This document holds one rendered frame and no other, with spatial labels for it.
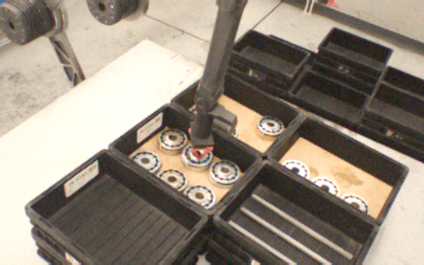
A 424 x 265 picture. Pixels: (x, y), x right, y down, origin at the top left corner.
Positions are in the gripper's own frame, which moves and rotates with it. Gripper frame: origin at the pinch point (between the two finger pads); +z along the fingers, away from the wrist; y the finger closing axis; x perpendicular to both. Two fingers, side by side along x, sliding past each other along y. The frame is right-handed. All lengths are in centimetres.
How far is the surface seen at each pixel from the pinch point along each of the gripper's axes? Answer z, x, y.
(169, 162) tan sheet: 4.6, 9.1, -0.5
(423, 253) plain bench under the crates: 15, -76, -34
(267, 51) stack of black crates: 39, -62, 117
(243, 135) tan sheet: 4.3, -18.9, 11.8
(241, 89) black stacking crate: -2.0, -20.6, 30.6
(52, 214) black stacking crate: 4.9, 44.1, -19.5
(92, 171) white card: -0.9, 33.4, -8.5
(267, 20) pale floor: 91, -105, 240
